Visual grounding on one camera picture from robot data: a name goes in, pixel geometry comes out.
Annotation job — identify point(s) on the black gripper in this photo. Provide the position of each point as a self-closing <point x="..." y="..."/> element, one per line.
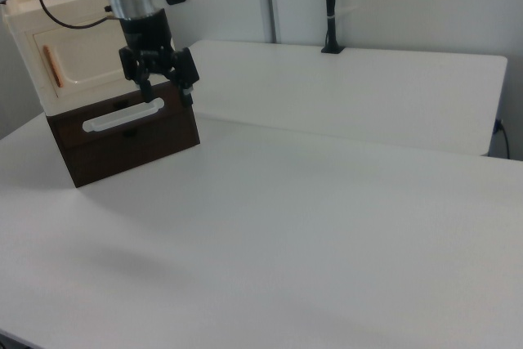
<point x="147" y="32"/>

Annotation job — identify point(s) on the cream plastic cabinet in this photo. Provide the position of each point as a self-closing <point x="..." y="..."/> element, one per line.
<point x="24" y="59"/>

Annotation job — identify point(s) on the dark brown drawer base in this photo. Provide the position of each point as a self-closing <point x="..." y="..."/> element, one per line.
<point x="130" y="148"/>

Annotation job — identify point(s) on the black clamp pole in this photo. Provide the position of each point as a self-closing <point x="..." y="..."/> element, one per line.
<point x="330" y="1"/>

